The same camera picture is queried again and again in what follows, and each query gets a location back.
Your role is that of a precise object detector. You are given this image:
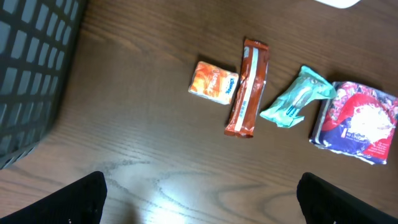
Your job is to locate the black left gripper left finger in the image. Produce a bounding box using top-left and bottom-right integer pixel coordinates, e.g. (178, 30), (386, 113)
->
(1, 171), (107, 224)

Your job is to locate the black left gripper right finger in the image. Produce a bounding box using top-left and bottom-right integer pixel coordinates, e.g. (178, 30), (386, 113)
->
(297, 172), (397, 224)

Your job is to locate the red purple noodle packet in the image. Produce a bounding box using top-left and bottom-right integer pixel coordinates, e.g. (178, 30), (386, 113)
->
(309, 82), (397, 165)

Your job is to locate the teal snack packet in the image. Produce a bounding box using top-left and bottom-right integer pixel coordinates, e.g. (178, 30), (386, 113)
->
(260, 65), (336, 128)

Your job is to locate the orange tissue pack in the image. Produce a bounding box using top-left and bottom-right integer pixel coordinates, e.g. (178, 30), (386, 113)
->
(188, 61), (239, 105)

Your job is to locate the orange-brown snack bar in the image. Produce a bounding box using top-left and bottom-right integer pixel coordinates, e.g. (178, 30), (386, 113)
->
(224, 39), (269, 138)

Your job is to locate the white barcode scanner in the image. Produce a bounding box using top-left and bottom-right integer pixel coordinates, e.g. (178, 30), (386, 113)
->
(316, 0), (360, 9)

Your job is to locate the grey plastic mesh basket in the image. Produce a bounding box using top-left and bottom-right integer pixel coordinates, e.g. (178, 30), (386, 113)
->
(1, 0), (87, 169)

